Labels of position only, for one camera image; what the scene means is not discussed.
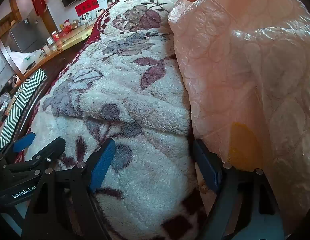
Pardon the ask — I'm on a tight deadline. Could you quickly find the red plush doll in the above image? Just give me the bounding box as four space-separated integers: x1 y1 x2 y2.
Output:
60 19 73 34

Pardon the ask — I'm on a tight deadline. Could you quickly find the pink quilted blanket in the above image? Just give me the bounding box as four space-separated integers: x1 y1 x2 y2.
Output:
167 0 310 220

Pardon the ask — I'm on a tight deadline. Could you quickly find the red wall banner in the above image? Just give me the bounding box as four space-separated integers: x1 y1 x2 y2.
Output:
75 0 99 17

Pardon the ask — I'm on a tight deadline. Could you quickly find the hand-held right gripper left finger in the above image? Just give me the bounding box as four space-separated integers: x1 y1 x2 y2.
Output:
21 138 117 240

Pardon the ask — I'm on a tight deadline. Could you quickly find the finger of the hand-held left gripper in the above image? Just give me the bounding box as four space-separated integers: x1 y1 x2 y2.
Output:
0 132 37 160
5 137 66 173

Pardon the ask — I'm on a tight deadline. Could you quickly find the grey cabinet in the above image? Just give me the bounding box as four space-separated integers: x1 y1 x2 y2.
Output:
10 21 35 53

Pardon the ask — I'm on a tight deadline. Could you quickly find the green white striped box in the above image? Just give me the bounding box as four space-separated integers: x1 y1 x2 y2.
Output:
0 69 47 153

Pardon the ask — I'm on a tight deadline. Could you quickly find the wooden marble-top table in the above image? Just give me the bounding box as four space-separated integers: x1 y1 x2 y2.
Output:
22 22 95 73

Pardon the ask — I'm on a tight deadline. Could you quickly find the floral fleece blanket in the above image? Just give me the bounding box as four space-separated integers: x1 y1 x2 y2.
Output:
15 0 210 240

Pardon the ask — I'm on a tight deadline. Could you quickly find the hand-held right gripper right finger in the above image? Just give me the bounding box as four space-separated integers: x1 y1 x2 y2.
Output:
192 139 287 240

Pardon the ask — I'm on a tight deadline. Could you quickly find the white plastic bag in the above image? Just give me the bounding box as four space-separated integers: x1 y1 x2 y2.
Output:
9 49 43 72

